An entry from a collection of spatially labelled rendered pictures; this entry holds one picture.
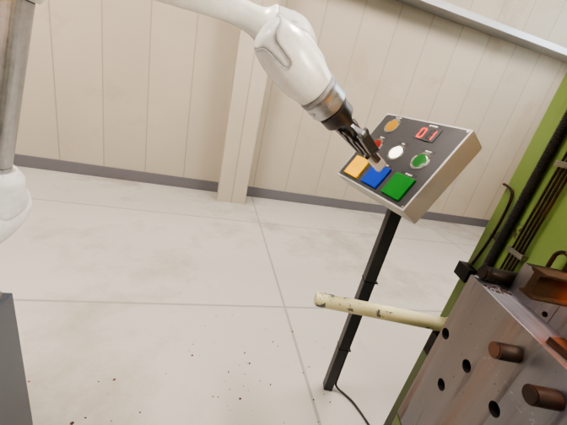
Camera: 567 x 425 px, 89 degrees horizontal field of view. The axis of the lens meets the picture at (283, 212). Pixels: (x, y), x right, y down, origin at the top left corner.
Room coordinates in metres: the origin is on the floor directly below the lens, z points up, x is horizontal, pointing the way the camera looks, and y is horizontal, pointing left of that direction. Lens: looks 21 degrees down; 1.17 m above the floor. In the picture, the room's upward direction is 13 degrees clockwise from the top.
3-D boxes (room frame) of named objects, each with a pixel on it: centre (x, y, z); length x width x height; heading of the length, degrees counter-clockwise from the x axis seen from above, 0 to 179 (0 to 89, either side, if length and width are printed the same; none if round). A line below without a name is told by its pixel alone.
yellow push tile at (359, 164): (1.02, -0.22, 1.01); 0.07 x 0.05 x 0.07; 27
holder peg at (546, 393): (0.31, -0.41, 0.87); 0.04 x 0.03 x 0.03; 92
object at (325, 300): (0.77, -0.38, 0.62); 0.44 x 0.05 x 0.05; 92
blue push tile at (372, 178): (0.93, -0.26, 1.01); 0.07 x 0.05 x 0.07; 27
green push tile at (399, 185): (0.84, -0.31, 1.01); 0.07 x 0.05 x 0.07; 27
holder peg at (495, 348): (0.39, -0.40, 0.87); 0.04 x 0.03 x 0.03; 92
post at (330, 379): (0.98, -0.38, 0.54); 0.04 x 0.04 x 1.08; 2
